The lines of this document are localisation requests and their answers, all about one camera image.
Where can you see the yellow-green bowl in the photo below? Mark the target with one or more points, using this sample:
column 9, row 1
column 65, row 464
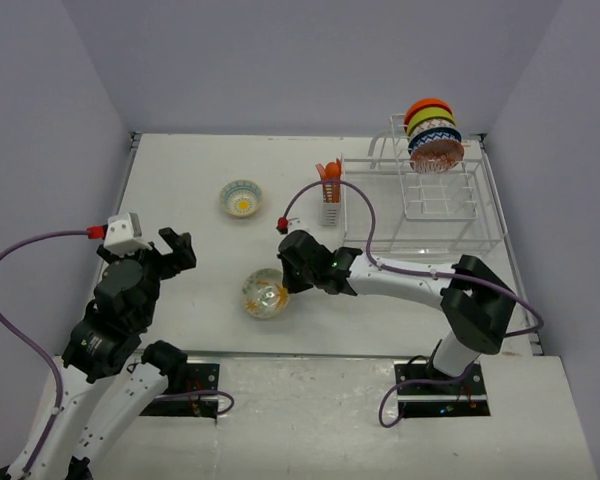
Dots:
column 428, row 118

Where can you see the white cutlery holder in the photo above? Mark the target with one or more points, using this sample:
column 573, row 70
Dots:
column 331, row 204

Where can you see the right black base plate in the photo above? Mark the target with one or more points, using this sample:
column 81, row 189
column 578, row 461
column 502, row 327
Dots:
column 468, row 399

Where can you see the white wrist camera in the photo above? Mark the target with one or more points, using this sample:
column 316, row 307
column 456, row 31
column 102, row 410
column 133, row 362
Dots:
column 287, row 225
column 124, row 235

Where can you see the orange plastic spoon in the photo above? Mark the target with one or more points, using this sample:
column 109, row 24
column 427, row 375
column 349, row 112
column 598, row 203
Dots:
column 332, row 172

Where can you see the white wire dish rack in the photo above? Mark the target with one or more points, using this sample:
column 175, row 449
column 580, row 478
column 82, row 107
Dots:
column 427, row 214

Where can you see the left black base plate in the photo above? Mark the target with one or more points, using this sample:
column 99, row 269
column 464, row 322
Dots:
column 199, row 376

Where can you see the yellow blue sun bowl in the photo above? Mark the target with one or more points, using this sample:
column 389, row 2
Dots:
column 241, row 198

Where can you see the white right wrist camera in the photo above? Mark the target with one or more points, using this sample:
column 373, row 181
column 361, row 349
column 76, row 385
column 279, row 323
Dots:
column 287, row 225

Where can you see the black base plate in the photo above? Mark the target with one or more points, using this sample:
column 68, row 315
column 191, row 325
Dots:
column 468, row 399
column 199, row 376

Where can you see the blue zigzag bowl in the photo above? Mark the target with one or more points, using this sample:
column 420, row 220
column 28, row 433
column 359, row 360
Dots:
column 437, row 133

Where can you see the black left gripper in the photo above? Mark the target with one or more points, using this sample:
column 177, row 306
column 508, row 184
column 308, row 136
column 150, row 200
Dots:
column 183, row 256

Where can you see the floral orange flower bowl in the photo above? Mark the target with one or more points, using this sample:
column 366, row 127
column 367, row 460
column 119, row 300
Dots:
column 264, row 296

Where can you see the orange plastic fork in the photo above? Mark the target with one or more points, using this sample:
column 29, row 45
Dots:
column 321, row 172

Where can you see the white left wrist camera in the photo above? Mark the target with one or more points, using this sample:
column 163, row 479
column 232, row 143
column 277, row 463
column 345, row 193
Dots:
column 124, row 235

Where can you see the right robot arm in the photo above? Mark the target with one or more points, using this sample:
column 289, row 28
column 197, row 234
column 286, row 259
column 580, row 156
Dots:
column 476, row 303

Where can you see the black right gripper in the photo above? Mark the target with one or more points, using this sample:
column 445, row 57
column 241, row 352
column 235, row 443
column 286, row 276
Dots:
column 291, row 282

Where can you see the red patterned bowl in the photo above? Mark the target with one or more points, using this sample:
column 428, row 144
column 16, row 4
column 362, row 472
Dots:
column 437, row 156

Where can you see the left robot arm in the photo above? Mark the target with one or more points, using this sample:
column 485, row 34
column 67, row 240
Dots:
column 79, row 425

